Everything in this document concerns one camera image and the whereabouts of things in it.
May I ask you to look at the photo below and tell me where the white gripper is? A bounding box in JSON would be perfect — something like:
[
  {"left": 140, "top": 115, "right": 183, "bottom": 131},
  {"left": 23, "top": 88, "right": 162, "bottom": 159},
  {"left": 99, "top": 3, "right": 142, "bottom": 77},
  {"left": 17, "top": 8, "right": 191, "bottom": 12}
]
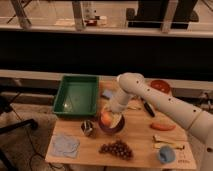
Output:
[{"left": 109, "top": 101, "right": 125, "bottom": 128}]

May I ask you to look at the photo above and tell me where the orange apple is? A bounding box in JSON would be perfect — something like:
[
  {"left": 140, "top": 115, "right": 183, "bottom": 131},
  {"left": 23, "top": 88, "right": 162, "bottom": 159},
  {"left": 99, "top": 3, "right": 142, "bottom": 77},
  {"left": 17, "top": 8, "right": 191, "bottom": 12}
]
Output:
[{"left": 101, "top": 113, "right": 112, "bottom": 126}]

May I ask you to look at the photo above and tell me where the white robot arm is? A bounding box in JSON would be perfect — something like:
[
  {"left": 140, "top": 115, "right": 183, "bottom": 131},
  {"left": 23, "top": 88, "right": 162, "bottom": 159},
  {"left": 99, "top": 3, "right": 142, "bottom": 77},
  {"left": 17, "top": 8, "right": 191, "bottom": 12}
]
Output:
[{"left": 109, "top": 73, "right": 213, "bottom": 171}]

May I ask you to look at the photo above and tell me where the purple bowl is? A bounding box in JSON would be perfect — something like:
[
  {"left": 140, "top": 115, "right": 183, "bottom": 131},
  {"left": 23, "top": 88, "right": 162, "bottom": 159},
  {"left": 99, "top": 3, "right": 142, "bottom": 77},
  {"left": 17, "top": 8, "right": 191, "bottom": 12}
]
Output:
[{"left": 98, "top": 113, "right": 125, "bottom": 134}]

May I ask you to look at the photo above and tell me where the red bowl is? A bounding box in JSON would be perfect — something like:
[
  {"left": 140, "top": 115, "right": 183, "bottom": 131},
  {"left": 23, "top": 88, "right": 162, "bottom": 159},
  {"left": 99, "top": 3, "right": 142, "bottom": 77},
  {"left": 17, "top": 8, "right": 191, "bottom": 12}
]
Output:
[{"left": 150, "top": 80, "right": 171, "bottom": 94}]

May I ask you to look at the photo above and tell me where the blue sponge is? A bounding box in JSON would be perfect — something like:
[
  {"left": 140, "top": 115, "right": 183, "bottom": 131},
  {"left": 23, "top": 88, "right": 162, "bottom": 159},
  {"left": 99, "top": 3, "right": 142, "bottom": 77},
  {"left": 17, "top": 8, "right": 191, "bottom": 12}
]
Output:
[{"left": 102, "top": 89, "right": 114, "bottom": 99}]

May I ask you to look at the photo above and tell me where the small metallic cup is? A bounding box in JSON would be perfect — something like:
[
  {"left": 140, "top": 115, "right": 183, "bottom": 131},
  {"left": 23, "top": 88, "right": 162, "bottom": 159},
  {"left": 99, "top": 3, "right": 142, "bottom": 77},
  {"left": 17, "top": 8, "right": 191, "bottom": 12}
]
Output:
[{"left": 81, "top": 120, "right": 94, "bottom": 136}]

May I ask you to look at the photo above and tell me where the bunch of dark grapes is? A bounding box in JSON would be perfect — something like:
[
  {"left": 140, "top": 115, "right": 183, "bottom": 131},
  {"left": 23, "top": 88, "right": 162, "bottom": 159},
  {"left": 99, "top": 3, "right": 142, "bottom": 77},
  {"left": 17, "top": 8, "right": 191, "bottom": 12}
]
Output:
[{"left": 99, "top": 140, "right": 133, "bottom": 160}]

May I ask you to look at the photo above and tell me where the orange carrot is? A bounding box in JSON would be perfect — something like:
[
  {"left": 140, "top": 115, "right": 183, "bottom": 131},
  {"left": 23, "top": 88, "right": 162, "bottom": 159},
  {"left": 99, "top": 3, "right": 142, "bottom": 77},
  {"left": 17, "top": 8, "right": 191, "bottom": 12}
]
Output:
[{"left": 150, "top": 123, "right": 176, "bottom": 131}]

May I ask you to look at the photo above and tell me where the green plastic tray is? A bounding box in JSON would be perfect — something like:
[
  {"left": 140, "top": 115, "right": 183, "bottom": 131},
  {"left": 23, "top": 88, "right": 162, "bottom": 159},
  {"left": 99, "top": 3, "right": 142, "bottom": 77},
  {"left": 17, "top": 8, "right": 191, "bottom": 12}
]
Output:
[{"left": 53, "top": 76, "right": 99, "bottom": 118}]

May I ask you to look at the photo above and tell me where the yellow banana peel piece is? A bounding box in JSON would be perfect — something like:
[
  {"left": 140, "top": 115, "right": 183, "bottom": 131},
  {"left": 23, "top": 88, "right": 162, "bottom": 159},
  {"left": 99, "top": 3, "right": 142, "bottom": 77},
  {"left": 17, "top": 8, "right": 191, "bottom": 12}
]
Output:
[{"left": 153, "top": 135, "right": 185, "bottom": 150}]

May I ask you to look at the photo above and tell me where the light blue cloth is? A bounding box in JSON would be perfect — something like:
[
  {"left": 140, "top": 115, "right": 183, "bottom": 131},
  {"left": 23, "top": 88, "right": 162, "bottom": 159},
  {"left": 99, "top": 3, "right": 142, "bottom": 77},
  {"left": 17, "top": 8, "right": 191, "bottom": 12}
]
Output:
[{"left": 51, "top": 134, "right": 80, "bottom": 158}]

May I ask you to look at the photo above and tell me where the blue round object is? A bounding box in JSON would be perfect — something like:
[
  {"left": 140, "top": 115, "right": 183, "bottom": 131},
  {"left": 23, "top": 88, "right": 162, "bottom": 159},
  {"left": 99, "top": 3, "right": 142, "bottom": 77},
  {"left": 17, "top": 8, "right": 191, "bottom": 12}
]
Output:
[{"left": 157, "top": 146, "right": 176, "bottom": 164}]

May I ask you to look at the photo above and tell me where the black chair base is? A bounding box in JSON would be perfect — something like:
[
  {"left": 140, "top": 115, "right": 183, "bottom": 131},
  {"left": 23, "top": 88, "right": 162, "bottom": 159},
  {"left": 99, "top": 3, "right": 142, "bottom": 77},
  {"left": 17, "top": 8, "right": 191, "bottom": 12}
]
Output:
[{"left": 0, "top": 94, "right": 39, "bottom": 171}]

